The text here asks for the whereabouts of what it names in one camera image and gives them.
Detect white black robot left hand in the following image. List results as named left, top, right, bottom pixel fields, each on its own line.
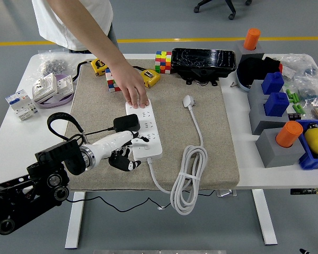
left=91, top=129, right=151, bottom=173

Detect metal bracket under table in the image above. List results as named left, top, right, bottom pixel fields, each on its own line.
left=216, top=189, right=238, bottom=198

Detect purple tape roll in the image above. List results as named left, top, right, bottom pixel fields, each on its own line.
left=38, top=74, right=75, bottom=110

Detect grey block with hole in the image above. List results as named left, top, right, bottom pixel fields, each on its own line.
left=248, top=79, right=271, bottom=112
left=248, top=102, right=289, bottom=135
left=233, top=39, right=266, bottom=70
left=255, top=128, right=306, bottom=169

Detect white circuit breaker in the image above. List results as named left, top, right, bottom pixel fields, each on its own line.
left=5, top=89, right=40, bottom=122

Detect white wall socket panel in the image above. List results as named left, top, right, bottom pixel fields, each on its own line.
left=55, top=75, right=75, bottom=95
left=32, top=73, right=58, bottom=104

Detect white table leg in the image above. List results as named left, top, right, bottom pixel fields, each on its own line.
left=65, top=190, right=86, bottom=249
left=251, top=189, right=278, bottom=246

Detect black plug adapter with cord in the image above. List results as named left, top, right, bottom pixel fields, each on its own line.
left=66, top=113, right=166, bottom=213

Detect person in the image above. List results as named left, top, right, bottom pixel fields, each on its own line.
left=31, top=0, right=120, bottom=53

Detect blue block with knob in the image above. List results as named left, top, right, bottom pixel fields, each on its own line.
left=261, top=71, right=285, bottom=95
left=263, top=92, right=290, bottom=117

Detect black plastic tray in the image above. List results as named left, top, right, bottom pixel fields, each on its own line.
left=171, top=47, right=237, bottom=87

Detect orange cylinder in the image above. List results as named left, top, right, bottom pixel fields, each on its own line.
left=243, top=28, right=262, bottom=51
left=275, top=121, right=304, bottom=148

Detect colourful puzzle cube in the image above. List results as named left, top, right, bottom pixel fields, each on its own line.
left=155, top=50, right=173, bottom=75
left=105, top=68, right=122, bottom=93

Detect grey-brown mat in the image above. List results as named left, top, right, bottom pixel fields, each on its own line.
left=65, top=58, right=241, bottom=191

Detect black cloth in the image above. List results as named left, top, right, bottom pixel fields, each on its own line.
left=237, top=57, right=284, bottom=89

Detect white power strip with cable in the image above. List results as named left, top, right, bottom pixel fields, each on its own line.
left=125, top=94, right=209, bottom=216

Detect blue plastic bin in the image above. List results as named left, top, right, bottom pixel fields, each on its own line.
left=294, top=119, right=318, bottom=170

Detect black box under table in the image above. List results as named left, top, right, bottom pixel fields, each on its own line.
left=290, top=188, right=318, bottom=195

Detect yellow tape measure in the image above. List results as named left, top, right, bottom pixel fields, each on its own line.
left=72, top=57, right=109, bottom=83
left=142, top=68, right=161, bottom=89

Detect person's right hand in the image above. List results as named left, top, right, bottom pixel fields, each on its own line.
left=112, top=65, right=150, bottom=109

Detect black office chair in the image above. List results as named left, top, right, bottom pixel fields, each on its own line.
left=193, top=0, right=253, bottom=21

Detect clear bag of metal nuts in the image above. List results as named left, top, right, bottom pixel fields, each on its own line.
left=29, top=49, right=83, bottom=83

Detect white bowl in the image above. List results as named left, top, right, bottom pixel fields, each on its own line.
left=235, top=69, right=252, bottom=93

